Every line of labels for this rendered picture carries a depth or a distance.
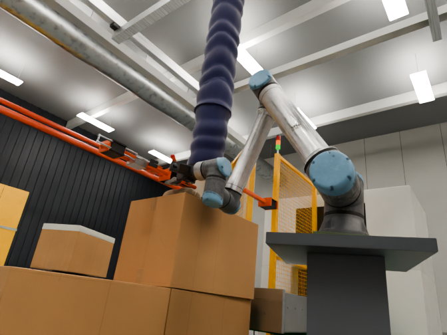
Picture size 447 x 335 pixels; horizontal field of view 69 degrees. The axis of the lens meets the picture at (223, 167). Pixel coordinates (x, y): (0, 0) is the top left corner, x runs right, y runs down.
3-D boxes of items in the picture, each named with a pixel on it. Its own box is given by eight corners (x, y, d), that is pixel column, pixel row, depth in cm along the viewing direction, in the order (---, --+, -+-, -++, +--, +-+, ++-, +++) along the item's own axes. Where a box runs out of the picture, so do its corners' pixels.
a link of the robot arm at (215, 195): (228, 210, 142) (231, 184, 148) (215, 201, 133) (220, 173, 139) (210, 210, 147) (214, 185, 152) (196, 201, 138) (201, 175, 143)
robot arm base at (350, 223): (363, 249, 131) (363, 225, 135) (376, 238, 114) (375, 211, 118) (314, 242, 135) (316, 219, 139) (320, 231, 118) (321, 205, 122)
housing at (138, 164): (137, 170, 154) (139, 161, 155) (146, 168, 150) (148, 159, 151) (125, 165, 149) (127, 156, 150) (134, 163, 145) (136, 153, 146)
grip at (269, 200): (265, 210, 194) (265, 202, 196) (277, 209, 189) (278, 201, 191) (257, 206, 188) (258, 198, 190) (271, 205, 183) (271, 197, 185)
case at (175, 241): (197, 294, 194) (206, 228, 210) (253, 299, 170) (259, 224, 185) (112, 282, 152) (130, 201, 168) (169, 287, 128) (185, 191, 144)
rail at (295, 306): (383, 332, 332) (382, 312, 339) (388, 332, 329) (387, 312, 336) (275, 331, 167) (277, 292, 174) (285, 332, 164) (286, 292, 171)
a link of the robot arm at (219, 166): (219, 173, 138) (223, 152, 142) (197, 176, 145) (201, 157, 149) (232, 181, 144) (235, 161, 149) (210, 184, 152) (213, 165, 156)
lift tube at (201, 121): (201, 187, 201) (219, 56, 241) (229, 183, 188) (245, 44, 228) (176, 175, 185) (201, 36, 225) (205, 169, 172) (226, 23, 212)
